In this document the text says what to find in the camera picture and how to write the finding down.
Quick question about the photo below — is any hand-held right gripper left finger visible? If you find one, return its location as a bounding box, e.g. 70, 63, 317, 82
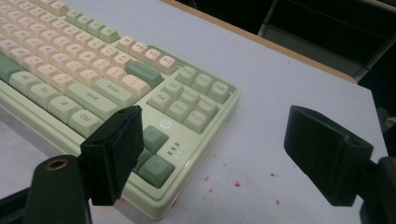
79, 105, 145, 206

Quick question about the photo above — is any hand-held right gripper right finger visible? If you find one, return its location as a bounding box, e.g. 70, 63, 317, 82
283, 105, 375, 207

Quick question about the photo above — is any green and cream keyboard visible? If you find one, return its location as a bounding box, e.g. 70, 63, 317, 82
0, 0, 242, 221

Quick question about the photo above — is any white table mat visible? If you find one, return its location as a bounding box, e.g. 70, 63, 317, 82
0, 0, 390, 224

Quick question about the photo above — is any white metal desk frame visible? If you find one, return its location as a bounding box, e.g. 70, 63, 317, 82
257, 0, 396, 82

